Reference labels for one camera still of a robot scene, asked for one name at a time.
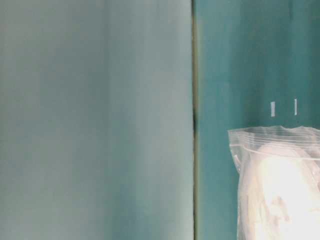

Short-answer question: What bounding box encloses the clear plastic zip bag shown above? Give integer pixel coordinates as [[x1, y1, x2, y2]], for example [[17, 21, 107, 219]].
[[228, 126, 320, 240]]

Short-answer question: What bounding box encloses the white component tape reel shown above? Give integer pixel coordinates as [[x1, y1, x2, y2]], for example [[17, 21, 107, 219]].
[[238, 144, 320, 240]]

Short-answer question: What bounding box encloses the wide white tape mark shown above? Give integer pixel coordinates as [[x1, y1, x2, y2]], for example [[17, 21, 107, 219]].
[[270, 101, 276, 118]]

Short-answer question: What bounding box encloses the thin white tape mark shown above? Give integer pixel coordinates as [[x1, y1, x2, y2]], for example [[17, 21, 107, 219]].
[[294, 98, 298, 116]]

